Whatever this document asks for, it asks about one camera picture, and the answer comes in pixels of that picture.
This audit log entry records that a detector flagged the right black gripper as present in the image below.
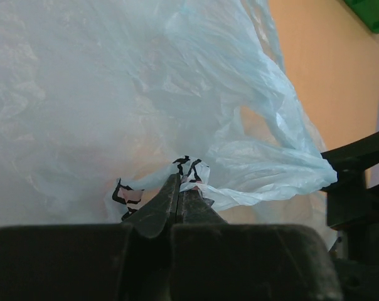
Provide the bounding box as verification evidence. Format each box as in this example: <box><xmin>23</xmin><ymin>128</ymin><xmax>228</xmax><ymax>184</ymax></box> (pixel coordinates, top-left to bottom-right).
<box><xmin>322</xmin><ymin>132</ymin><xmax>379</xmax><ymax>300</ymax></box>

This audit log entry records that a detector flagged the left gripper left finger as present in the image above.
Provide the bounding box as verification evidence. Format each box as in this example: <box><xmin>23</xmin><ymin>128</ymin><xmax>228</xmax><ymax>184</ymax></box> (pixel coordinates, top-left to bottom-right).
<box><xmin>0</xmin><ymin>174</ymin><xmax>180</xmax><ymax>300</ymax></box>

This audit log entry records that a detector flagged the light blue plastic bag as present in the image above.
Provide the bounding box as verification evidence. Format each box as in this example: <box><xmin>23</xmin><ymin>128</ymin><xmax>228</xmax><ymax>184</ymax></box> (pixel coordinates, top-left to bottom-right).
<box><xmin>0</xmin><ymin>1</ymin><xmax>337</xmax><ymax>246</ymax></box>

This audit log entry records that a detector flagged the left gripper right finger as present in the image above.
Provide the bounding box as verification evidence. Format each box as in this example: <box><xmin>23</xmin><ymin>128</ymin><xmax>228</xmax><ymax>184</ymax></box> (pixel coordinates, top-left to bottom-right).
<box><xmin>170</xmin><ymin>191</ymin><xmax>342</xmax><ymax>300</ymax></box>

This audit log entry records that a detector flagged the green plastic tray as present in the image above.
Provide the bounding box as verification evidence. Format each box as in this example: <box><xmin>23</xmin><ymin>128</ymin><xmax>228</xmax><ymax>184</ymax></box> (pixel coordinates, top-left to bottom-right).
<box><xmin>344</xmin><ymin>0</ymin><xmax>379</xmax><ymax>34</ymax></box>

